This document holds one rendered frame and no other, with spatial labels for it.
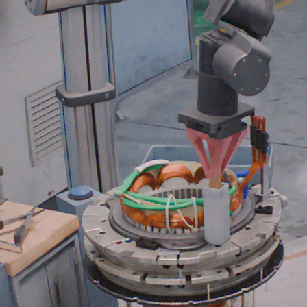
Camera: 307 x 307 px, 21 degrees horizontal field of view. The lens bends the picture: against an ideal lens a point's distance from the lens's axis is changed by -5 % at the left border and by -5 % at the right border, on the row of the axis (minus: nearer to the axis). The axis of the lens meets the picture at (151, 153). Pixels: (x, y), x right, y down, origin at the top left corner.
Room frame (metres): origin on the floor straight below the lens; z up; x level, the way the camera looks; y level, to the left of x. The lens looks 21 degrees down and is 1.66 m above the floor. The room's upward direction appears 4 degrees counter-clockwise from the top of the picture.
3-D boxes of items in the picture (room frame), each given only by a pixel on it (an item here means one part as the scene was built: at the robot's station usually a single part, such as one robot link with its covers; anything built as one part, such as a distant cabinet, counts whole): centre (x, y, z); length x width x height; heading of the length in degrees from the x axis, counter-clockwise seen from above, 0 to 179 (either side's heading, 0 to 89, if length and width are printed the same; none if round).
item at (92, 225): (1.22, -0.04, 1.09); 0.32 x 0.32 x 0.01
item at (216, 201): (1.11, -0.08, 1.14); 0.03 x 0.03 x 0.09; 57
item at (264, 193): (1.25, -0.18, 1.15); 0.03 x 0.02 x 0.12; 139
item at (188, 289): (1.22, -0.04, 1.05); 0.29 x 0.29 x 0.06
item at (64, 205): (1.46, 0.14, 0.91); 0.07 x 0.07 x 0.25; 37
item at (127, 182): (1.24, 0.03, 1.15); 0.15 x 0.04 x 0.02; 147
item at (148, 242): (1.11, 0.02, 1.10); 0.03 x 0.01 x 0.01; 57
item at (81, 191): (1.46, 0.14, 1.04); 0.04 x 0.04 x 0.01
